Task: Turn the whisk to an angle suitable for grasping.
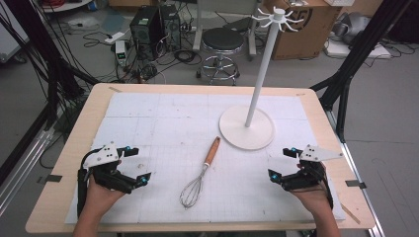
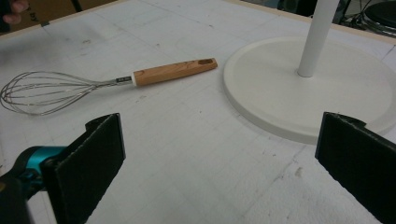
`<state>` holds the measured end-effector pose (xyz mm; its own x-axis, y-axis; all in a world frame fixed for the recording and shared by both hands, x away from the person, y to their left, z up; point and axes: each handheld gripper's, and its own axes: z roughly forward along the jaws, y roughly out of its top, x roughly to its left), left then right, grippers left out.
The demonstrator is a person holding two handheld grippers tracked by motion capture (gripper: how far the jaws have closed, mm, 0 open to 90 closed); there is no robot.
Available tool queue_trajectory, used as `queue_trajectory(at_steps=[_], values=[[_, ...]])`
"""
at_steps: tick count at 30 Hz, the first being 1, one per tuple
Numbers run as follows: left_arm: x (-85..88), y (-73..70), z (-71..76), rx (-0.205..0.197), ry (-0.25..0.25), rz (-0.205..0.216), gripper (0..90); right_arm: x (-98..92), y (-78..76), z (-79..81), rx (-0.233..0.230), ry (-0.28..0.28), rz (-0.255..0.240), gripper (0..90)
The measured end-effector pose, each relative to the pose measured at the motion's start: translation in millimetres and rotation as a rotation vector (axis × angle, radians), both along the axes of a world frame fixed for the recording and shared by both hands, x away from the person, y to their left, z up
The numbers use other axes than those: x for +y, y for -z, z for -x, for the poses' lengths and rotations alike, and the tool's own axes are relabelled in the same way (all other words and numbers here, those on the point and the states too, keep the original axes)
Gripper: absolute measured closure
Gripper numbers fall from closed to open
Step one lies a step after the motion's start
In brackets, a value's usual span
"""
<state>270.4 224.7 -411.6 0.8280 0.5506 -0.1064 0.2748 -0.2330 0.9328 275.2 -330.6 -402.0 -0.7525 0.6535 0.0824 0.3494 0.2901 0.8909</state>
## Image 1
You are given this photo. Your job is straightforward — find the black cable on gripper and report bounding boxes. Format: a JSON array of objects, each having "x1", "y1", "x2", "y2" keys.
[
  {"x1": 76, "y1": 148, "x2": 102, "y2": 219},
  {"x1": 319, "y1": 164, "x2": 335, "y2": 210}
]

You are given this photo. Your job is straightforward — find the person's right hand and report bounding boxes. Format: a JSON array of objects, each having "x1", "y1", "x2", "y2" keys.
[{"x1": 289, "y1": 183, "x2": 333, "y2": 219}]

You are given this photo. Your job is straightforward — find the white grid mat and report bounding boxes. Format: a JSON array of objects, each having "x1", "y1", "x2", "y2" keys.
[{"x1": 64, "y1": 91, "x2": 347, "y2": 225}]

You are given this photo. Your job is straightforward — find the white power strip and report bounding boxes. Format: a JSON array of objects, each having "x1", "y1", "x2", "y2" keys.
[{"x1": 104, "y1": 31, "x2": 126, "y2": 45}]

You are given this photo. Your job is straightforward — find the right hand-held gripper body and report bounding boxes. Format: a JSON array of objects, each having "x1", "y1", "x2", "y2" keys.
[{"x1": 281, "y1": 143, "x2": 345, "y2": 193}]

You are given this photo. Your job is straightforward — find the black computer tower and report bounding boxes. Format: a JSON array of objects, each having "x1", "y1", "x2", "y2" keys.
[
  {"x1": 160, "y1": 3, "x2": 183, "y2": 52},
  {"x1": 128, "y1": 5, "x2": 166, "y2": 62}
]

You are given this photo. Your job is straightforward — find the grey bag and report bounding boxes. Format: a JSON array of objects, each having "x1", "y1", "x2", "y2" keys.
[{"x1": 331, "y1": 12, "x2": 373, "y2": 45}]

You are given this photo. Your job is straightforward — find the person's left hand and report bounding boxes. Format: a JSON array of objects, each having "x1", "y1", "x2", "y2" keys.
[{"x1": 85, "y1": 177, "x2": 126, "y2": 212}]

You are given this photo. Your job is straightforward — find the black tape strip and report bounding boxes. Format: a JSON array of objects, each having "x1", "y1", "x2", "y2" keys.
[
  {"x1": 36, "y1": 174, "x2": 63, "y2": 185},
  {"x1": 344, "y1": 179, "x2": 368, "y2": 190}
]

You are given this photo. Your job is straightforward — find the black metal frame stand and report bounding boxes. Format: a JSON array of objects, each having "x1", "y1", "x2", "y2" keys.
[
  {"x1": 309, "y1": 0, "x2": 415, "y2": 143},
  {"x1": 0, "y1": 0, "x2": 101, "y2": 131}
]

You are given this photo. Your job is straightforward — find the white flat board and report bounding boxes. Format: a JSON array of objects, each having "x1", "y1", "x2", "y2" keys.
[{"x1": 323, "y1": 39, "x2": 393, "y2": 60}]

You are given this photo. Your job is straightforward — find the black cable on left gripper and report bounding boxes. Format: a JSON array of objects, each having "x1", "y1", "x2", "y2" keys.
[{"x1": 76, "y1": 148, "x2": 102, "y2": 219}]

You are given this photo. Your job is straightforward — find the aluminium rail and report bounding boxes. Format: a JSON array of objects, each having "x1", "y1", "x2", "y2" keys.
[
  {"x1": 324, "y1": 110, "x2": 386, "y2": 237},
  {"x1": 0, "y1": 125, "x2": 55, "y2": 216}
]

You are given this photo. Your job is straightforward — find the small device with green display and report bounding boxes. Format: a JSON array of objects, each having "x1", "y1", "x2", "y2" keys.
[{"x1": 114, "y1": 39, "x2": 128, "y2": 67}]

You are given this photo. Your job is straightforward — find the white hook rack stand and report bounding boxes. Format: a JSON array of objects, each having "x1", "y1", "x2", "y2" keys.
[{"x1": 218, "y1": 6, "x2": 305, "y2": 152}]

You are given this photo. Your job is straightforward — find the wire whisk with wooden handle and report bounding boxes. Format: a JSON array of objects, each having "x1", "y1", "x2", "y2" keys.
[{"x1": 179, "y1": 135, "x2": 221, "y2": 210}]

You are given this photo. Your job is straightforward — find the brown cardboard box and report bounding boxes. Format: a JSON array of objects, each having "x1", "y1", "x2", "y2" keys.
[{"x1": 263, "y1": 0, "x2": 344, "y2": 61}]

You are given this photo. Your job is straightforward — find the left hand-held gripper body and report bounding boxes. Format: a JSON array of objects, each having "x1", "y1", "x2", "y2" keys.
[{"x1": 78, "y1": 141, "x2": 138, "y2": 196}]

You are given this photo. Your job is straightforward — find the black round stool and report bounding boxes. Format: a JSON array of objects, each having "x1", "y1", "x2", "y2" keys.
[{"x1": 196, "y1": 27, "x2": 246, "y2": 87}]

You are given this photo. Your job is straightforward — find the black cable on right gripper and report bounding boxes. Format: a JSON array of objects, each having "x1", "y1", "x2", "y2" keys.
[{"x1": 319, "y1": 164, "x2": 335, "y2": 210}]

